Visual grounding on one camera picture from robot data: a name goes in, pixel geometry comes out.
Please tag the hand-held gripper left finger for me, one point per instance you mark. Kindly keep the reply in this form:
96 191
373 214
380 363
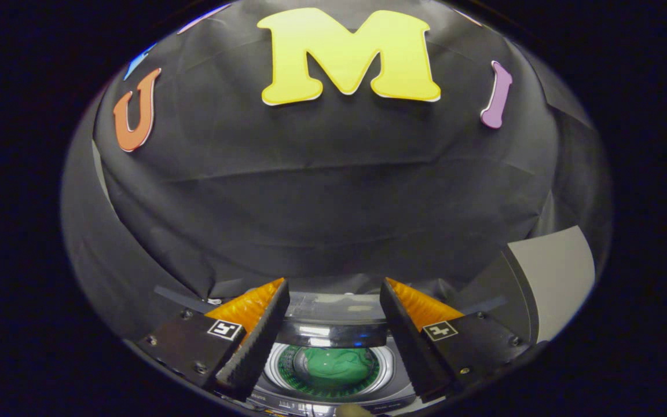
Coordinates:
258 347

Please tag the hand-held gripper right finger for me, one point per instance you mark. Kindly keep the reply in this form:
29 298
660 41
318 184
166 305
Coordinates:
411 347

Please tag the green polo shirt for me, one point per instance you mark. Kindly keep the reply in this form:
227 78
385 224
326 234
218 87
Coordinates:
336 365

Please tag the grey washing machine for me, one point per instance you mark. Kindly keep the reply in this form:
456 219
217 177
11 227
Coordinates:
333 399

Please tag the beige cabinet with dark top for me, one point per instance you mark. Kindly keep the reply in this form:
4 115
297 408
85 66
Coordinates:
559 278

